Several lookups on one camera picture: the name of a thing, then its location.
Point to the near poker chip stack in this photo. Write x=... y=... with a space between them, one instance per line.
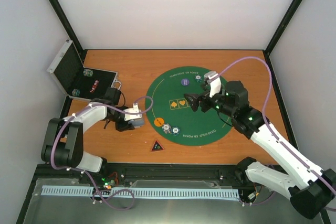
x=76 y=92

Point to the light blue cable duct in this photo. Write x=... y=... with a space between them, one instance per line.
x=147 y=193

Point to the blue playing card deck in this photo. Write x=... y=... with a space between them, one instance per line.
x=137 y=123

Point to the blue green poker chip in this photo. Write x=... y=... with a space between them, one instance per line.
x=175 y=130

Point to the red black card box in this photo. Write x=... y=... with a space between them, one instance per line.
x=94 y=86

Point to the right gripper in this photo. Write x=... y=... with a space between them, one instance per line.
x=203 y=98

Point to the white purple poker chip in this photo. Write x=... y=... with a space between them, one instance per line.
x=167 y=129

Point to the aluminium poker chip case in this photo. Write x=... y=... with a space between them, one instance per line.
x=67 y=71

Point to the poker chip stack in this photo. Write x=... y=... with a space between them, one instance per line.
x=76 y=92
x=88 y=72

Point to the right black frame post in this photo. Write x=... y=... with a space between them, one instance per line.
x=293 y=7

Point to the left black frame post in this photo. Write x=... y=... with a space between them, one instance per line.
x=66 y=24

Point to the orange small blind button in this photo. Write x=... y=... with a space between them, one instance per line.
x=159 y=122

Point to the red black triangular all-in marker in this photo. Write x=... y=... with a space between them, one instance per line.
x=157 y=146

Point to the black frame post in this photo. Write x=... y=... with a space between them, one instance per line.
x=66 y=24
x=293 y=7

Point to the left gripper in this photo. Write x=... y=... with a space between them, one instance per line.
x=124 y=127

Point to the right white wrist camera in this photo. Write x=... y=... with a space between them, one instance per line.
x=212 y=78

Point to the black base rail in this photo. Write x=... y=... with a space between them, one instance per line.
x=126 y=173

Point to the round green poker mat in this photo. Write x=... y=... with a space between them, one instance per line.
x=196 y=128

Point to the teal poker chip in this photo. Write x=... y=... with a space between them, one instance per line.
x=198 y=78

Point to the blue big blind button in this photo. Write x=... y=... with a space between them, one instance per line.
x=185 y=82

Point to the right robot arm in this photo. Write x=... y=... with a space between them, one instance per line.
x=308 y=187

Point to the far poker chip stack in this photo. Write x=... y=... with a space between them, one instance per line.
x=88 y=72

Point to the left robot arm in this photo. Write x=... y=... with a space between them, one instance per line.
x=63 y=143

